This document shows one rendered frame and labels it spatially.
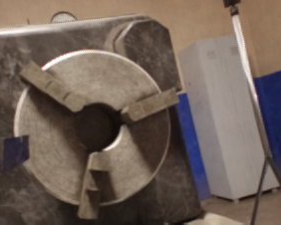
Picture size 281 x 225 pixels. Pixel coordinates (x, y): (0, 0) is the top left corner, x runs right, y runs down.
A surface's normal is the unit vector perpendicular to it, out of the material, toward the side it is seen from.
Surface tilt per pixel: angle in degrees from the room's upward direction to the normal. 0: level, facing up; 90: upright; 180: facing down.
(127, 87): 90
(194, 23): 90
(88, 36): 90
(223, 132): 90
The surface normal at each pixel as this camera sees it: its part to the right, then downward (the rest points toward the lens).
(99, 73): 0.30, -0.09
